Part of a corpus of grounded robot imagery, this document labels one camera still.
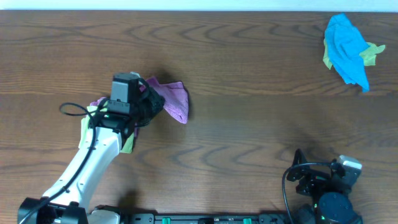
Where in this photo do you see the right black cable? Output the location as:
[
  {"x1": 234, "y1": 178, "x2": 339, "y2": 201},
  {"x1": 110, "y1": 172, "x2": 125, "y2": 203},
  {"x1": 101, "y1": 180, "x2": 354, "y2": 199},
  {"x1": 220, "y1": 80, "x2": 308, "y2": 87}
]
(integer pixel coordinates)
[{"x1": 281, "y1": 161, "x2": 338, "y2": 224}]

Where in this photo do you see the folded green cloth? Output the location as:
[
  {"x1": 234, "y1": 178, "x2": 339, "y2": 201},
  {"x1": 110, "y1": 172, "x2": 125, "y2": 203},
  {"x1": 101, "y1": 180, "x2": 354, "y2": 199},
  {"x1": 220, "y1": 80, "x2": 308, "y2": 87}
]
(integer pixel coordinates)
[{"x1": 78, "y1": 104, "x2": 136, "y2": 154}]

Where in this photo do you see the purple microfiber cloth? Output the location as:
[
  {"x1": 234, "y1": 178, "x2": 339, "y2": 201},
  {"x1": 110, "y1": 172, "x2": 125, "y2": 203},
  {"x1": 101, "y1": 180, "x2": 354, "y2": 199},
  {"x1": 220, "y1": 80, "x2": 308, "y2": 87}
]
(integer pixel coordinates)
[{"x1": 140, "y1": 77, "x2": 189, "y2": 124}]

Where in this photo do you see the folded purple cloth underneath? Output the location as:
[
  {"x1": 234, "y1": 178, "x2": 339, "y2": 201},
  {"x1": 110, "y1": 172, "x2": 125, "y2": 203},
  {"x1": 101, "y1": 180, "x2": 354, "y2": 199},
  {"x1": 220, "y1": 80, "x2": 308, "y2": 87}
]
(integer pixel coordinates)
[{"x1": 90, "y1": 97, "x2": 107, "y2": 106}]

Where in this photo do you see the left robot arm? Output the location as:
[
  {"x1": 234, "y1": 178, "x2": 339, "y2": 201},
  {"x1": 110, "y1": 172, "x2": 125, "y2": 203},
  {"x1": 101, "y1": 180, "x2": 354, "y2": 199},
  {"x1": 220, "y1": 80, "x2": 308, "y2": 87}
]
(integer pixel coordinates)
[{"x1": 17, "y1": 72, "x2": 165, "y2": 224}]

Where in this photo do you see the blue crumpled cloth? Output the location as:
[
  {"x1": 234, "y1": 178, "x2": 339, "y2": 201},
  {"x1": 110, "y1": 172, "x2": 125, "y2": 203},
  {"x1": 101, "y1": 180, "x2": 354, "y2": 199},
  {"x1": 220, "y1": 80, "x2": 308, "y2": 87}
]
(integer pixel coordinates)
[{"x1": 325, "y1": 14, "x2": 370, "y2": 92}]

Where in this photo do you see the black cable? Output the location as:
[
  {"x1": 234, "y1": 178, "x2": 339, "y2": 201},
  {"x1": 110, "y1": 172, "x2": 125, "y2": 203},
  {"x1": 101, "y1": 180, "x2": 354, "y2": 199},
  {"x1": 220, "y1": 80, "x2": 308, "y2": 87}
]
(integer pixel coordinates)
[
  {"x1": 18, "y1": 102, "x2": 109, "y2": 224},
  {"x1": 281, "y1": 161, "x2": 338, "y2": 224}
]

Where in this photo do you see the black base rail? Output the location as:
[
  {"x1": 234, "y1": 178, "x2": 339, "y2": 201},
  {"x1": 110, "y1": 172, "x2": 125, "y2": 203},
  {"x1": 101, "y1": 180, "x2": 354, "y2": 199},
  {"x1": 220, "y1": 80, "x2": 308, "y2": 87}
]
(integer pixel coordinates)
[{"x1": 90, "y1": 205, "x2": 296, "y2": 224}]

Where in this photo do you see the left black cable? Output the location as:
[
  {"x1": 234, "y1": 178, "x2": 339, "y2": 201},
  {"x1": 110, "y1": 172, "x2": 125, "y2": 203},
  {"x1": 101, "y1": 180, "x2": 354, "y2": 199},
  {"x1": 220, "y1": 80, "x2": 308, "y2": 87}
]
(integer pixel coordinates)
[{"x1": 18, "y1": 102, "x2": 109, "y2": 224}]

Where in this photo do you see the yellow-green crumpled cloth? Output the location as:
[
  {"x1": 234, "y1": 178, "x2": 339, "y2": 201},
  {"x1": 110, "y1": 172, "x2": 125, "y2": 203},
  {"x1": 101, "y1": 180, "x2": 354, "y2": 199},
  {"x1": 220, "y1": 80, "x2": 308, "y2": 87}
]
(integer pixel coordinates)
[{"x1": 323, "y1": 39, "x2": 386, "y2": 70}]

